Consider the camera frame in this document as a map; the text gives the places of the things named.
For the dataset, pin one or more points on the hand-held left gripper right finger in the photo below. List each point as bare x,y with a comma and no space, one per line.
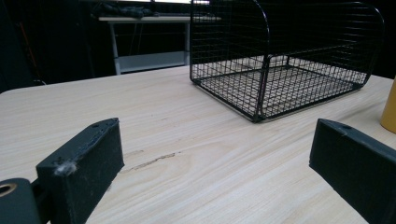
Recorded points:
355,158

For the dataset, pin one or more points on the dark cloth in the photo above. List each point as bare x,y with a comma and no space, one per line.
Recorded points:
124,11

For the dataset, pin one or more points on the yellow cylindrical container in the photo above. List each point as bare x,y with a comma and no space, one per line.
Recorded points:
390,112

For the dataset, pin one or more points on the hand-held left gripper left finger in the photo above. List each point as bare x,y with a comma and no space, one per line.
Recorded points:
84,161

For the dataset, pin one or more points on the white metal table frame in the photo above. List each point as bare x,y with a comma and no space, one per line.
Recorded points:
149,59

